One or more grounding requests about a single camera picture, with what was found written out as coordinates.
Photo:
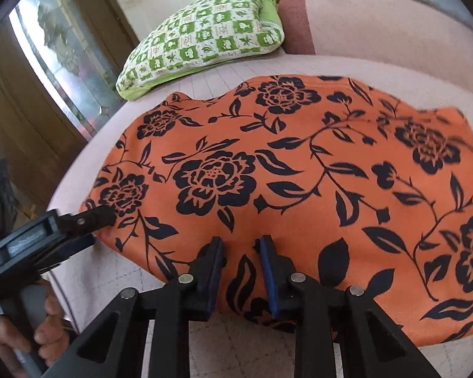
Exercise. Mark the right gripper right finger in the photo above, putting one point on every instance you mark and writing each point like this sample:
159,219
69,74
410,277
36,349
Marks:
371,343

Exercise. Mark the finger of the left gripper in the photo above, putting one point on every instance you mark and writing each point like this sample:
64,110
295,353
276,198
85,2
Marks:
87,222

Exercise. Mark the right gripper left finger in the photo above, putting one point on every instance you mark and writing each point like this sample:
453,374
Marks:
152,325

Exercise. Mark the orange black floral blouse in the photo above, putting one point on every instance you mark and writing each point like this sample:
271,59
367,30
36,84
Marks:
354,185

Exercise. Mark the person left hand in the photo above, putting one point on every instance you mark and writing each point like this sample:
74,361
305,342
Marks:
51,336

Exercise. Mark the dark wooden glass door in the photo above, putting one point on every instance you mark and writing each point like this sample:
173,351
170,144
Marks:
59,63

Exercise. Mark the green white checkered pillow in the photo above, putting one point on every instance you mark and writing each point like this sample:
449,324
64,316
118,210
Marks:
201,35

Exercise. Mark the pink bolster cushion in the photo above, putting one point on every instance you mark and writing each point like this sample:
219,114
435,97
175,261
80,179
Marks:
398,32

